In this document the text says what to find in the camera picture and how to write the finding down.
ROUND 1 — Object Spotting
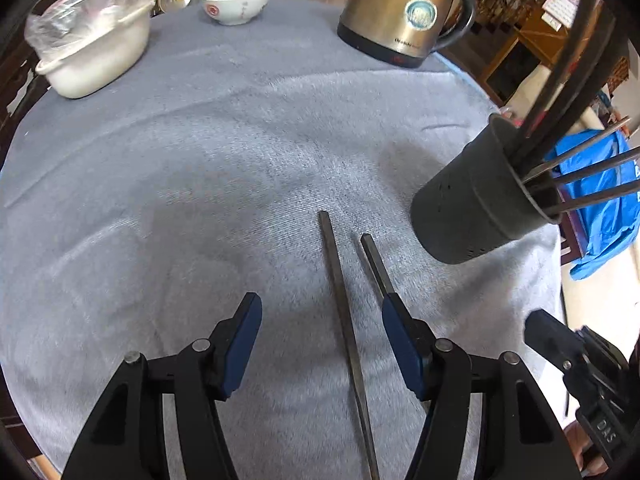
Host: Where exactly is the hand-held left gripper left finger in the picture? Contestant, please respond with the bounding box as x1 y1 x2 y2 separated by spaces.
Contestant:
60 292 263 480

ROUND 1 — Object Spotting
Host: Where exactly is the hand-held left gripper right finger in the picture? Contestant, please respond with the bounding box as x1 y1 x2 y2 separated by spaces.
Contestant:
382 294 583 480

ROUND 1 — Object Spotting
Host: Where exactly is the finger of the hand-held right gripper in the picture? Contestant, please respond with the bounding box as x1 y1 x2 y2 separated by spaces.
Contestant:
524 309 588 377
577 326 632 371

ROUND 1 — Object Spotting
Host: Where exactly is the dark wooden chopstick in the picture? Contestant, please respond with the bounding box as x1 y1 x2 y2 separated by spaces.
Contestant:
520 2 611 158
522 17 623 168
360 233 398 307
515 0 598 141
527 35 633 173
318 211 381 480
542 182 640 213
522 116 633 182
547 147 640 186

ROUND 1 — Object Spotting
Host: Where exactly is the dark grey chopstick cup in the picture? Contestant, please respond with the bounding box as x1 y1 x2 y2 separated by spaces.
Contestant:
410 112 564 266

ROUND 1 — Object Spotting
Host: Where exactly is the person's right hand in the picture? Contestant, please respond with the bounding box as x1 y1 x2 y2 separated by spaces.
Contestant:
564 419 610 479

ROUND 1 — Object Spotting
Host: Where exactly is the blue jacket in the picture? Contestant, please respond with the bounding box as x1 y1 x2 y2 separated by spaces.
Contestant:
545 130 640 282

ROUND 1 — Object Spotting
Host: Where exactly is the grey tablecloth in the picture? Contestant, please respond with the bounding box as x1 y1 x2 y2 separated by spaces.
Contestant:
0 0 564 480

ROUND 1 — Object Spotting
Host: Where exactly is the cream cushion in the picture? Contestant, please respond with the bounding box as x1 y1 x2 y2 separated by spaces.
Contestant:
500 62 563 127

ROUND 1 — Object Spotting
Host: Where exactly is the wooden armchair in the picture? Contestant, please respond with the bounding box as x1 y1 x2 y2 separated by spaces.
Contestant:
470 0 576 107

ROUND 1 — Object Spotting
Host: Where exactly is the white plastic tub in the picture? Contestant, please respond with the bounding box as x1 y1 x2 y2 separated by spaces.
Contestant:
34 2 152 100

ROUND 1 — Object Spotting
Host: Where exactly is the steel electric kettle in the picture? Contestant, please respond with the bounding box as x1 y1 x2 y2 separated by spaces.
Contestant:
336 0 478 69

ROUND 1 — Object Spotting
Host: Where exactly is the white bowl red emblem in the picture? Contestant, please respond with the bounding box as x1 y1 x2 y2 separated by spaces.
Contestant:
200 0 275 27

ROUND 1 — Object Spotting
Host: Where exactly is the carved dark wooden chair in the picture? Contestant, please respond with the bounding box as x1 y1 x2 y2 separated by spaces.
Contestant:
0 35 53 128

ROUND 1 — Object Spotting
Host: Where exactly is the clear plastic bag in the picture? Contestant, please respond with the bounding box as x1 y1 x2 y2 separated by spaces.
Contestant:
24 0 151 58

